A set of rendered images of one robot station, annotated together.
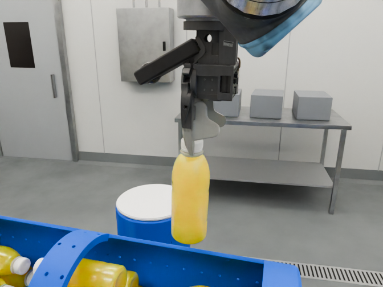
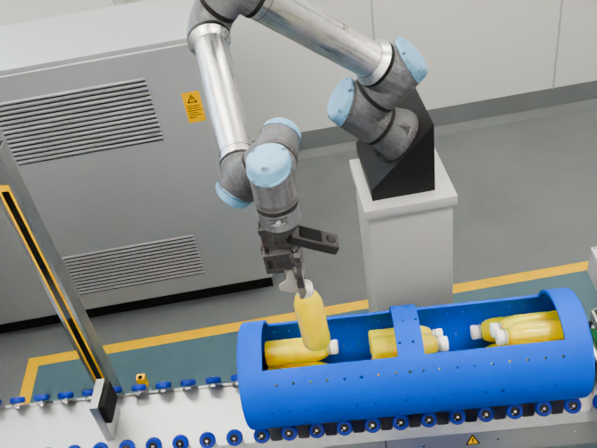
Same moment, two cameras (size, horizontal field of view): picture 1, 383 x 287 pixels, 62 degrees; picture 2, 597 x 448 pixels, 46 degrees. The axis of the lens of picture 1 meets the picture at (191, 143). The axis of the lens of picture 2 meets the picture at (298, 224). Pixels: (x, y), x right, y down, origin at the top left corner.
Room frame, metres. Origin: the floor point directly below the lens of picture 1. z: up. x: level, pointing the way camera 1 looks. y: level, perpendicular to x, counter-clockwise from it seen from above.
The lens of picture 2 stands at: (1.67, -0.18, 2.57)
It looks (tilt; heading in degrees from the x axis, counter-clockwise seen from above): 39 degrees down; 170
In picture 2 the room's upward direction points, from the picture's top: 10 degrees counter-clockwise
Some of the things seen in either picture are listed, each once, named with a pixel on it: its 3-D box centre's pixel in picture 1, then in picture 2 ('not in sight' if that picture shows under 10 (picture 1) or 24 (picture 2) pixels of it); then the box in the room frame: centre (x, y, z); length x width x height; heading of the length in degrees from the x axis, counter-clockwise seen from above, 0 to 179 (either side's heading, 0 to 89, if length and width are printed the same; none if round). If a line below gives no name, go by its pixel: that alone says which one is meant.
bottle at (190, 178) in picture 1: (190, 193); (311, 316); (0.53, 0.00, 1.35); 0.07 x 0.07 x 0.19
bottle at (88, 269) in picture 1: (81, 275); (406, 347); (0.55, 0.23, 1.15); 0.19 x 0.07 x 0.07; 75
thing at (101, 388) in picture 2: not in sight; (107, 409); (0.32, -0.58, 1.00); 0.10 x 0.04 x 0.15; 165
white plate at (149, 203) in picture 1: (153, 200); not in sight; (1.09, 0.15, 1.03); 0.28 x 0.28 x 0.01
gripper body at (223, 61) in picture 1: (210, 62); (282, 243); (0.52, -0.03, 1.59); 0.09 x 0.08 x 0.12; 75
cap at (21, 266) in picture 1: (22, 266); not in sight; (0.64, 0.41, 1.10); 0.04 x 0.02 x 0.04; 163
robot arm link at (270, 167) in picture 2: not in sight; (272, 179); (0.52, -0.02, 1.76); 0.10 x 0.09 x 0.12; 158
